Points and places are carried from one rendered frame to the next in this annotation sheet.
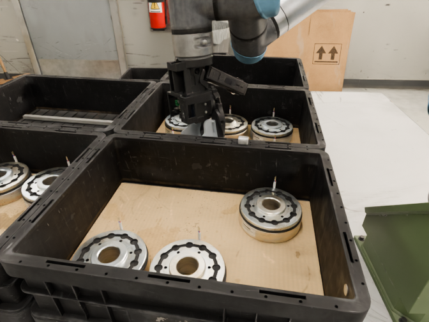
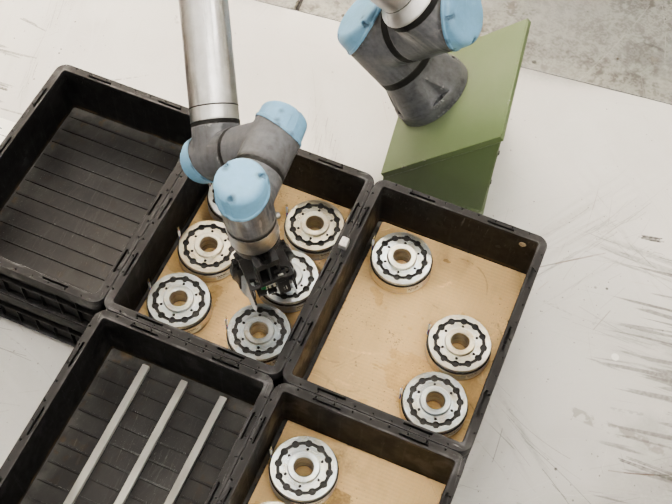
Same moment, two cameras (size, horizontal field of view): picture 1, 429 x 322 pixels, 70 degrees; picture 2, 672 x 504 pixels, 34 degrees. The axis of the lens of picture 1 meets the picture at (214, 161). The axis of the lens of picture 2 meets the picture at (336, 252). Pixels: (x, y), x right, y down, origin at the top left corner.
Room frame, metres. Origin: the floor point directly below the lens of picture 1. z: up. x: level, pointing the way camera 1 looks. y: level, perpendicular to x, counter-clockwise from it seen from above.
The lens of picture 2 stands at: (0.32, 0.84, 2.40)
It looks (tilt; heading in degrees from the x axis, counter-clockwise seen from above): 59 degrees down; 281
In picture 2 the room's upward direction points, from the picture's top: 4 degrees clockwise
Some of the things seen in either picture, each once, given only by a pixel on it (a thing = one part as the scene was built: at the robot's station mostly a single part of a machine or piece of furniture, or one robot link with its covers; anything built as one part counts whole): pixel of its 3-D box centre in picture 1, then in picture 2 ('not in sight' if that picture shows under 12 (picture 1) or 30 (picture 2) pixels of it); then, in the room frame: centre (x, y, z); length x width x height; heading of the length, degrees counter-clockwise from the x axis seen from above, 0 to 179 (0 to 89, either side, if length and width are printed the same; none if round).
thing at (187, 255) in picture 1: (187, 266); (459, 341); (0.26, 0.04, 0.86); 0.05 x 0.05 x 0.01
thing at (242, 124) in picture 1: (227, 122); (208, 246); (0.70, -0.03, 0.86); 0.10 x 0.10 x 0.01
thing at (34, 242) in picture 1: (198, 224); (416, 324); (0.34, 0.02, 0.87); 0.40 x 0.30 x 0.11; 81
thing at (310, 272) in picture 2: not in sight; (287, 276); (0.56, -0.01, 0.86); 0.10 x 0.10 x 0.01
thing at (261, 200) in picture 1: (270, 205); (401, 257); (0.38, -0.09, 0.86); 0.05 x 0.05 x 0.01
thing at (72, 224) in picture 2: (236, 88); (84, 196); (0.93, -0.07, 0.87); 0.40 x 0.30 x 0.11; 81
